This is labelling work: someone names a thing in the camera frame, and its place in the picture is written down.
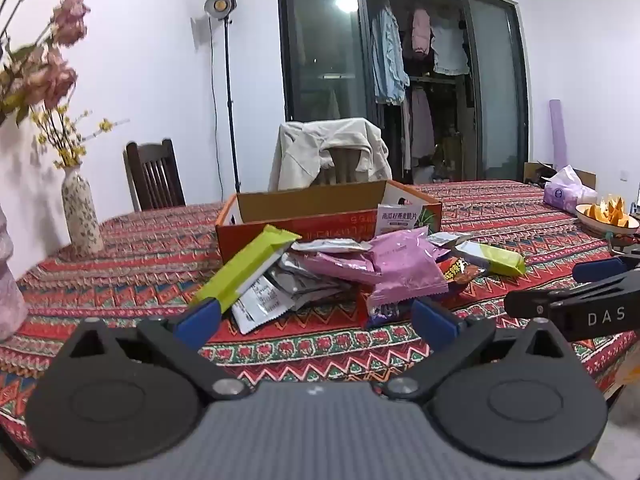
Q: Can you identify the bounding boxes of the red purple printed snack packet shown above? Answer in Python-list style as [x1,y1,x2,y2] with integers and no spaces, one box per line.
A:
[356,292,417,332]

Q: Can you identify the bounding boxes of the light blue hanging shirt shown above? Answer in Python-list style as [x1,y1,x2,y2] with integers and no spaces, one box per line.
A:
[372,5,411,107]

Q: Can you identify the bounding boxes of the beige jacket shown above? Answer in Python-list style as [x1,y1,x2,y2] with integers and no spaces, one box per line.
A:
[268,117,393,193]

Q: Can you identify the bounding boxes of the purple tissue pack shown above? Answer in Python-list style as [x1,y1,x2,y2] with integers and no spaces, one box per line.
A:
[543,165,599,216]

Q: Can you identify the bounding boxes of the pale pink cloth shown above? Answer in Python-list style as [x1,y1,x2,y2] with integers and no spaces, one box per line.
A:
[0,205,29,342]

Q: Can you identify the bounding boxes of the dark red snack packet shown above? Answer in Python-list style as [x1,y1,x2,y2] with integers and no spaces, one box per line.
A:
[436,256,490,292]

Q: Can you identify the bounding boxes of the pink snack packet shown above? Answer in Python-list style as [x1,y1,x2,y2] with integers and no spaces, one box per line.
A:
[299,252,382,287]
[369,227,451,311]

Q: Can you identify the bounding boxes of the pink hanging garment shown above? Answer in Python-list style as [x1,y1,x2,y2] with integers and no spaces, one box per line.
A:
[411,7,433,62]

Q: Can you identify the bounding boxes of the pink artificial flowers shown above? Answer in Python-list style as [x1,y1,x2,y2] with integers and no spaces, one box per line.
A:
[0,0,92,128]

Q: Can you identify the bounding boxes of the long green snack packet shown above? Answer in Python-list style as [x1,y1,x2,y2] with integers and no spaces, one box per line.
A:
[192,225,303,315]
[452,241,527,277]

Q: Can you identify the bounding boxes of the purple rolled yoga mat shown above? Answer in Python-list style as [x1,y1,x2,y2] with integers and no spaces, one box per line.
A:
[549,99,569,171]

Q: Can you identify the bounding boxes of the wardrobe with glass doors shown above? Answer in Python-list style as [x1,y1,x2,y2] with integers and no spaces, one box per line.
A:
[277,0,531,187]

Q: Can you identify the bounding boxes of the orange peel pieces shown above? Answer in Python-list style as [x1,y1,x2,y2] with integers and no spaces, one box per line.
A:
[582,196,636,226]

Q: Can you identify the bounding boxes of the dark wooden chair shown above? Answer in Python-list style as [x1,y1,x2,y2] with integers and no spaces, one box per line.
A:
[123,138,187,212]

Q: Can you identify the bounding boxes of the floral ceramic vase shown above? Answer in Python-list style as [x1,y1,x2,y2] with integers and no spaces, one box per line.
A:
[61,164,105,257]

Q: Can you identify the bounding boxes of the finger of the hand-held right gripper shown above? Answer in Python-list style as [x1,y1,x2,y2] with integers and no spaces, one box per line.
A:
[572,254,640,283]
[504,266,640,317]

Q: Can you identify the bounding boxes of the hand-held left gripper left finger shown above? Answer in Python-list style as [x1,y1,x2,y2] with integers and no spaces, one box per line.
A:
[70,299,251,405]

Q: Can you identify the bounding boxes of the lilac hanging clothes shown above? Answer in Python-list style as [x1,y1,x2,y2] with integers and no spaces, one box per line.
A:
[401,85,437,172]

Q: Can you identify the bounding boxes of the white bowl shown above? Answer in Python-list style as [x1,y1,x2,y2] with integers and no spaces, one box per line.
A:
[575,203,640,237]

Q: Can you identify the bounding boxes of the black light cable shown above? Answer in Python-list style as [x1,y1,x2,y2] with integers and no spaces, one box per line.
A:
[207,42,226,203]

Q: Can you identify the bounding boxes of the red cardboard box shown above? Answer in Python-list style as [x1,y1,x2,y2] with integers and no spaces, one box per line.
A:
[215,180,443,266]

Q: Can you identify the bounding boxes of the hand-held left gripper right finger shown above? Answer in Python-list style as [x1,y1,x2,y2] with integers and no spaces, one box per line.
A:
[382,299,571,403]

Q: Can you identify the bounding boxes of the white hanging top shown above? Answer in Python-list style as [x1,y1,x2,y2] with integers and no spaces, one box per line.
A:
[431,10,471,77]

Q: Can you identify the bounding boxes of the brown cardboard box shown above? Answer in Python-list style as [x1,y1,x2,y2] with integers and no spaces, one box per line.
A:
[523,161,597,192]

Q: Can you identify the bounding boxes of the wooden slatted chair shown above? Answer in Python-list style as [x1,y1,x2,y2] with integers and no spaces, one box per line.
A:
[320,147,372,187]

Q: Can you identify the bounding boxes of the yellow flower branches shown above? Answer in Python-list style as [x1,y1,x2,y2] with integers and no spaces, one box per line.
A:
[30,105,132,171]

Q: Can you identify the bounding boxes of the white packet with crisp picture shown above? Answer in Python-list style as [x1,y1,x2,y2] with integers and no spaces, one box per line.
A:
[376,203,427,237]

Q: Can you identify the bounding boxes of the studio light on stand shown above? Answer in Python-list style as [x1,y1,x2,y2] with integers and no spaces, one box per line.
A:
[191,0,243,195]

